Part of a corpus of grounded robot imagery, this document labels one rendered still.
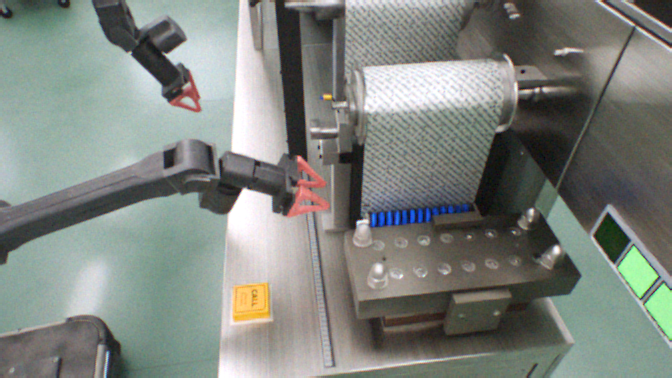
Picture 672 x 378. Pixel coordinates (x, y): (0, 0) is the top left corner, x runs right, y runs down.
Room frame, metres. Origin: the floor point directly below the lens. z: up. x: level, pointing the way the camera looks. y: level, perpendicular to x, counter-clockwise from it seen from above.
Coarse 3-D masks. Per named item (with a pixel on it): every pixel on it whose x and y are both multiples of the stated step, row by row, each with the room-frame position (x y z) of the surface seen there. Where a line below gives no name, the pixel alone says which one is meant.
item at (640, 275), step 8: (632, 248) 0.39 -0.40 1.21; (632, 256) 0.38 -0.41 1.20; (640, 256) 0.37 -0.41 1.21; (624, 264) 0.38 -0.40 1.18; (632, 264) 0.38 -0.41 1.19; (640, 264) 0.37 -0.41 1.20; (648, 264) 0.36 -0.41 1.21; (624, 272) 0.38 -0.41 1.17; (632, 272) 0.37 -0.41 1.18; (640, 272) 0.36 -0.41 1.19; (648, 272) 0.35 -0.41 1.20; (632, 280) 0.36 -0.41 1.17; (640, 280) 0.35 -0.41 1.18; (648, 280) 0.35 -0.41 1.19; (632, 288) 0.35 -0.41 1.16; (640, 288) 0.35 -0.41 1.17; (648, 288) 0.34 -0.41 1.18; (640, 296) 0.34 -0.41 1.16
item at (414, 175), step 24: (408, 144) 0.63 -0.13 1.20; (432, 144) 0.63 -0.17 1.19; (456, 144) 0.64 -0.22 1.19; (480, 144) 0.65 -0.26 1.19; (384, 168) 0.62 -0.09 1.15; (408, 168) 0.63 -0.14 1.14; (432, 168) 0.63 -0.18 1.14; (456, 168) 0.64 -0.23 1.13; (480, 168) 0.65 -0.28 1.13; (384, 192) 0.62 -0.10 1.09; (408, 192) 0.63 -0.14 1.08; (432, 192) 0.64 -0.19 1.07; (456, 192) 0.64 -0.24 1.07
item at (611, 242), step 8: (608, 216) 0.45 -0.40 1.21; (608, 224) 0.44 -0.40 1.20; (616, 224) 0.43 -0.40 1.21; (600, 232) 0.44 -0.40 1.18; (608, 232) 0.43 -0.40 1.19; (616, 232) 0.42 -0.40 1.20; (600, 240) 0.44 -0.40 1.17; (608, 240) 0.42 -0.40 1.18; (616, 240) 0.41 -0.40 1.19; (624, 240) 0.40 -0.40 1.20; (608, 248) 0.42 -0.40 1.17; (616, 248) 0.41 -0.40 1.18; (616, 256) 0.40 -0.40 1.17
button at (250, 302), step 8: (240, 288) 0.51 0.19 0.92; (248, 288) 0.51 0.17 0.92; (256, 288) 0.51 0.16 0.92; (264, 288) 0.51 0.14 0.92; (240, 296) 0.49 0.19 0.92; (248, 296) 0.49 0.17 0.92; (256, 296) 0.49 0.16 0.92; (264, 296) 0.49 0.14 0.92; (240, 304) 0.48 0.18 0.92; (248, 304) 0.48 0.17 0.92; (256, 304) 0.48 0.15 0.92; (264, 304) 0.48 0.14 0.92; (232, 312) 0.46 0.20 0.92; (240, 312) 0.46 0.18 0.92; (248, 312) 0.46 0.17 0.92; (256, 312) 0.46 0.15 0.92; (264, 312) 0.46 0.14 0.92; (240, 320) 0.45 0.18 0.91
